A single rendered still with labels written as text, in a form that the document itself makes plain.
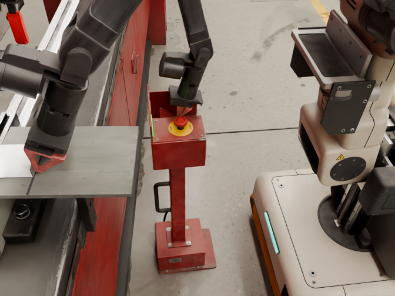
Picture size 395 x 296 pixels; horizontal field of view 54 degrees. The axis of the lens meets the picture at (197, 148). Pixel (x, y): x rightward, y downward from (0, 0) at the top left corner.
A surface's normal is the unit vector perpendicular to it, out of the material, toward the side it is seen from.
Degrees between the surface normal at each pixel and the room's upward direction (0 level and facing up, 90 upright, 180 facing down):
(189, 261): 90
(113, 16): 78
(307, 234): 0
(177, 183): 90
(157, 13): 90
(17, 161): 0
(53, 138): 27
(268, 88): 0
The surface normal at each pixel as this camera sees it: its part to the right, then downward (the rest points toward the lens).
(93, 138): 0.02, -0.71
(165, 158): 0.14, 0.70
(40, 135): 0.47, -0.65
